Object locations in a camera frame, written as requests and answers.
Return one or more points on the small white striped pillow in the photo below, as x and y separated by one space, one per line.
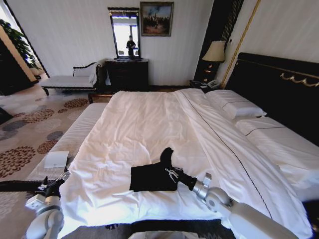
234 104

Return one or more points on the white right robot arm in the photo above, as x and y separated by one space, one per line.
239 214

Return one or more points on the white striped mattress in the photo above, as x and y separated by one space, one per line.
74 132

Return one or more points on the table lamp with beige shade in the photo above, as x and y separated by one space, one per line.
214 53

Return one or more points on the white duvet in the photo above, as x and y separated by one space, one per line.
154 129

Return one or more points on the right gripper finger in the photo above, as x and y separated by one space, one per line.
172 177
174 170

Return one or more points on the dark framed mirror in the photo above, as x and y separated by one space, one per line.
125 30

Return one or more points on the chaise longue with white cushion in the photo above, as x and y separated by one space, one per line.
67 81

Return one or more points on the black headboard with gold ornament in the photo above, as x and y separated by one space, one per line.
279 89

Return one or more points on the framed painting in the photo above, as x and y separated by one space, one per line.
156 19

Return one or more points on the white robot front shell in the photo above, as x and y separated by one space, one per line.
157 235

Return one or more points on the large white striped pillow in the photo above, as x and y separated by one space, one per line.
281 149

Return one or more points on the gold wall trim strip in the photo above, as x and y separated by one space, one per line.
243 39

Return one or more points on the dark wooden bed bench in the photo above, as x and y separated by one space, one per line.
99 97

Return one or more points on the dark patterned bed runner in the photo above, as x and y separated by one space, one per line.
99 230

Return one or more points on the dark wooden cabinet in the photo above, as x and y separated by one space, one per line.
12 74

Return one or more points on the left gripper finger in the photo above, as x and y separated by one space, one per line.
63 176
45 181

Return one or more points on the green potted plant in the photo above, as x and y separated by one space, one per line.
18 39

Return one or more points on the dark wooden dresser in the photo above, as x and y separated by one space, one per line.
127 74

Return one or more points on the dark nightstand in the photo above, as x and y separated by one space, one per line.
198 84

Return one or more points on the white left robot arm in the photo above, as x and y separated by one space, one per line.
47 219

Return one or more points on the black garment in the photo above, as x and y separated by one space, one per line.
152 178

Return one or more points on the person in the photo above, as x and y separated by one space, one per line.
130 46

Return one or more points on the white telephone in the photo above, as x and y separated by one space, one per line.
213 83

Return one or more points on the white cloth on chaise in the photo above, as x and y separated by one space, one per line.
92 73

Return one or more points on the dark striped wall panel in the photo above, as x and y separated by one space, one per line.
219 30

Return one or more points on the white paper card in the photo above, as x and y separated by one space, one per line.
56 159

